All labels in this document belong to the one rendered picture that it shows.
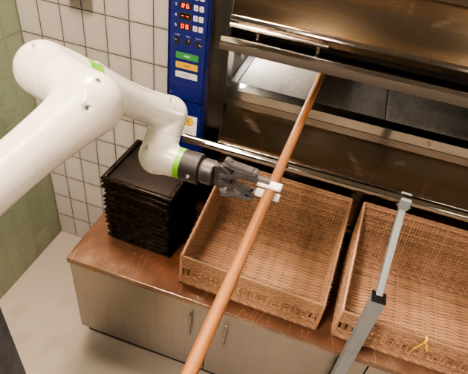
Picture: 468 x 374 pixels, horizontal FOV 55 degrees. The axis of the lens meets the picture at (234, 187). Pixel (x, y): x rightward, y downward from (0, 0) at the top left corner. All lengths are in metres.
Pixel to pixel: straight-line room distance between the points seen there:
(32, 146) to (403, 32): 1.16
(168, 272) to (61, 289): 0.87
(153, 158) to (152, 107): 0.16
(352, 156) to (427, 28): 0.53
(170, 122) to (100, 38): 0.73
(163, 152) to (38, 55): 0.47
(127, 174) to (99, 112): 0.90
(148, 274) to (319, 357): 0.71
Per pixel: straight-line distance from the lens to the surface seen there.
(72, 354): 2.33
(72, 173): 2.44
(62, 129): 0.85
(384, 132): 1.73
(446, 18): 1.59
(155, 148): 1.30
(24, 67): 1.00
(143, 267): 1.83
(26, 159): 0.85
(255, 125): 1.81
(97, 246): 1.92
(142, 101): 1.19
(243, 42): 1.51
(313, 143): 1.79
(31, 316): 2.49
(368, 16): 1.57
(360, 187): 1.41
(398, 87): 1.49
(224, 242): 1.92
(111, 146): 2.18
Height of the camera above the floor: 2.00
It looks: 40 degrees down
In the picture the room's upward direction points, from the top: 8 degrees clockwise
